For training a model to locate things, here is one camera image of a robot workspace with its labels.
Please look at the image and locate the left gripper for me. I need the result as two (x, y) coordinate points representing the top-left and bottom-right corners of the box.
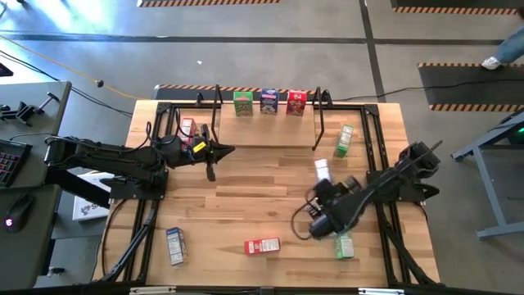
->
(179, 124), (237, 183)

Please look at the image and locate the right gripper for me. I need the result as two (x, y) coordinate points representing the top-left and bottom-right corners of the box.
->
(311, 176), (365, 214)

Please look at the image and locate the blue Frosted Flakes cereal box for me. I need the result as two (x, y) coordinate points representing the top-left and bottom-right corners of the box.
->
(165, 226), (188, 267)
(314, 158), (332, 184)
(260, 88), (281, 116)

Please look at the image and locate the red Froot Loops cereal box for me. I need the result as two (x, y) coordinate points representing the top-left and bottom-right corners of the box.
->
(178, 117), (198, 144)
(286, 89), (308, 117)
(244, 237), (282, 256)

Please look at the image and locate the green Apple Jacks cereal box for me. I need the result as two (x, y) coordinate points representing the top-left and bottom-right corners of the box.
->
(233, 90), (254, 117)
(335, 124), (355, 159)
(334, 231), (355, 260)

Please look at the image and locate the hazard-striped black floor mat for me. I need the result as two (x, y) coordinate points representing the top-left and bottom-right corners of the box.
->
(151, 84), (328, 102)
(391, 0), (524, 16)
(417, 62), (524, 112)

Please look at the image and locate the white printed cardboard box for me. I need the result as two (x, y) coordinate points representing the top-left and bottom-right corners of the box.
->
(72, 170), (115, 222)

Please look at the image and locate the black desk support beam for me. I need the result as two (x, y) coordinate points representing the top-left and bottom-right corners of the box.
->
(44, 162), (111, 206)

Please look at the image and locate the grey desk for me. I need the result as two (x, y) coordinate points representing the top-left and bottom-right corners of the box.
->
(0, 184), (62, 290)
(0, 80), (73, 189)

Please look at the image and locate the black desk clamp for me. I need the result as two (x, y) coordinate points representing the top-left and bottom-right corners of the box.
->
(0, 91), (61, 127)

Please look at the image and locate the green-lit device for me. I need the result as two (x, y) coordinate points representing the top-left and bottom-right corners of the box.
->
(507, 125), (524, 145)

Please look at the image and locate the black keyboard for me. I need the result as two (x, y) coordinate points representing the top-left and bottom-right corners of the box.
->
(0, 138), (33, 188)

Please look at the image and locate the black computer mouse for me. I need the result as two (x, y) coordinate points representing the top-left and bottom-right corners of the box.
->
(2, 193), (36, 234)

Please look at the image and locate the person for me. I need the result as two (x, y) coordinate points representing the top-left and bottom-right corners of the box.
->
(481, 7), (524, 70)

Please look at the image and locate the wooden shelf with black frame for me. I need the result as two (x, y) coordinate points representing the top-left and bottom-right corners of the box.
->
(210, 84), (333, 152)

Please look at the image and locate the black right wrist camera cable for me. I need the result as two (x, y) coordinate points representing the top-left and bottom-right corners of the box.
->
(290, 198), (318, 242)

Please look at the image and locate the black aluminium table frame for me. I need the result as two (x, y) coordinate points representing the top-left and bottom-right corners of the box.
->
(93, 101), (441, 295)

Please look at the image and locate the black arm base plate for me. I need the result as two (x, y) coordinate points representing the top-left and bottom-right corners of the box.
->
(366, 169), (441, 205)
(100, 166), (169, 201)

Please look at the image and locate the silver metal bracket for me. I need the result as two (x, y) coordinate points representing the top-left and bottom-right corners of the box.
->
(129, 285), (177, 295)
(358, 288), (405, 295)

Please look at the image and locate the black floor cable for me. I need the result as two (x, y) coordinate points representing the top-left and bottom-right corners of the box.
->
(0, 49), (134, 119)
(329, 76), (524, 102)

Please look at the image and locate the blue-grey metal table frame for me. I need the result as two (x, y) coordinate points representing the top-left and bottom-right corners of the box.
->
(449, 108), (524, 241)

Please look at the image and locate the yellow floor cable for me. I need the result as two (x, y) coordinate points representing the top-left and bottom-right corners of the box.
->
(0, 34), (148, 102)

